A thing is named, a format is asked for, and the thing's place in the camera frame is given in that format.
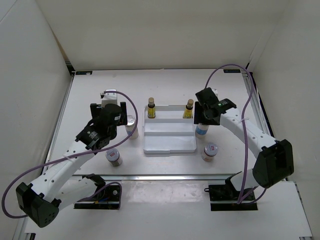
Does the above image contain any tall silver-lid jar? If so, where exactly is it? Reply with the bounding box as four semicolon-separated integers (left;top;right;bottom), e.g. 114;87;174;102
195;123;209;139
125;115;139;140

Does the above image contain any brown sauce bottle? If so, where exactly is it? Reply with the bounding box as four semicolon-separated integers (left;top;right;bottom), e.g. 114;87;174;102
182;99;194;119
147;97;156;119

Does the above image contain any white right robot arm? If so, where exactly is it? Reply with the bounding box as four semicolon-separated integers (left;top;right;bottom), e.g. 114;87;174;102
194;87;294;200

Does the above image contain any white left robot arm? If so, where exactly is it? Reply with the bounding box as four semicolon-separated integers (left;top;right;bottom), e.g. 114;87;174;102
16;102;127;228

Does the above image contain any left short white-lid jar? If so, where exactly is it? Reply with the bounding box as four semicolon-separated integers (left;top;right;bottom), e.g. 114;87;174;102
105;148;123;167

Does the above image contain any short white-lid jar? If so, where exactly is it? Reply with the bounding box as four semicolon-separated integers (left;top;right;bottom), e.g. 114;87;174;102
201;142;218;162
105;148;123;167

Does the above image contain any white tiered organizer tray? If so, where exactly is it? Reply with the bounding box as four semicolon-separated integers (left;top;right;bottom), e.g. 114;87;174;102
143;105;197;155

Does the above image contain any left blue corner label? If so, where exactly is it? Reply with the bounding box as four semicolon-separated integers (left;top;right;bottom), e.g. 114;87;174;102
75;71;93;76

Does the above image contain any blue corner label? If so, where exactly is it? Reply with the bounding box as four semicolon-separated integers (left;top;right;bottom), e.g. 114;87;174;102
75;71;93;76
223;69;241;74

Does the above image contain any right short white-lid jar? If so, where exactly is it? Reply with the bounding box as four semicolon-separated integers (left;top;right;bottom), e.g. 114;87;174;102
201;142;218;162

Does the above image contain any right blue corner label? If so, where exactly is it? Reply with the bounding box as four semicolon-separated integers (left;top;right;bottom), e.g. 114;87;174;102
223;69;241;74

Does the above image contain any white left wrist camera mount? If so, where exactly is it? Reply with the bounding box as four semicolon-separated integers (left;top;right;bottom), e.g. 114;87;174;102
100;89;118;108

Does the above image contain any aluminium right frame rail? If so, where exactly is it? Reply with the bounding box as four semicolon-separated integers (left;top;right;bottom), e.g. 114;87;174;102
241;70;274;137

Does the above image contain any aluminium frame rail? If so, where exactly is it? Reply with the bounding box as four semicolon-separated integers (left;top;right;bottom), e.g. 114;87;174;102
12;60;75;240
241;70;274;137

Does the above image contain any aluminium front rail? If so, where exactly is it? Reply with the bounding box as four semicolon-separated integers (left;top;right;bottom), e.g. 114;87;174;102
72;174;241;181

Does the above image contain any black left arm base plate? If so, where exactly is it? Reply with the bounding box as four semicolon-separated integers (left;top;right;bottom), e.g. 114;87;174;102
73;182;122;210

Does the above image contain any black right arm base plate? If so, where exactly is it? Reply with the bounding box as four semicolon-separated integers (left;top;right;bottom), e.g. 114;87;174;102
204;179;258;212

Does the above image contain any aluminium left frame rail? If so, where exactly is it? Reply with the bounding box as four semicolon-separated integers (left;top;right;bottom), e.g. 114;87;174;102
12;60;75;240

